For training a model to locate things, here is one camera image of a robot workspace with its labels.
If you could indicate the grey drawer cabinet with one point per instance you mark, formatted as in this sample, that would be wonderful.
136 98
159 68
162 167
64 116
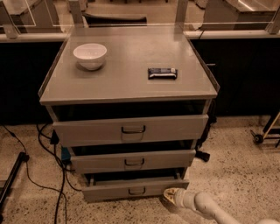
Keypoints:
120 88

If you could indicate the black power plug right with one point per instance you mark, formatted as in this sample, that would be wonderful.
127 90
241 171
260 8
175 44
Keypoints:
202 155

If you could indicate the grey top drawer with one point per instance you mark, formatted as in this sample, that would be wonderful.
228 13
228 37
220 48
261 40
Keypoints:
130 130

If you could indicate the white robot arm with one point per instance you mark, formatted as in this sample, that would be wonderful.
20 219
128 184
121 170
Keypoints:
201 203

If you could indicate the white ceramic bowl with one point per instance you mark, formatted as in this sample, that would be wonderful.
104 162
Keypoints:
90 56

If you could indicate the blue box behind cabinet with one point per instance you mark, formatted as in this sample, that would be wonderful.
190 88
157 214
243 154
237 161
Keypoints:
65 155

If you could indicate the black floor stand bar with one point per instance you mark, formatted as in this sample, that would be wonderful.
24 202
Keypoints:
6 189

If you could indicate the grey drawer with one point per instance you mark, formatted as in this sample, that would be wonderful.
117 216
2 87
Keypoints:
130 130
106 188
137 161

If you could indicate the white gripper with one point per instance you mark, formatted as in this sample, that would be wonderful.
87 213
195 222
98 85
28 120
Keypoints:
181 196

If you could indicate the wheeled cart base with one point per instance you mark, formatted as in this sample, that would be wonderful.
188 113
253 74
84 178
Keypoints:
270 130

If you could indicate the grey middle drawer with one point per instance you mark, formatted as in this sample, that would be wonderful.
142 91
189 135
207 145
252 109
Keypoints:
137 161

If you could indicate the grey bottom drawer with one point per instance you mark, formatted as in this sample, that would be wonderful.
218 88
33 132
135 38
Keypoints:
106 188

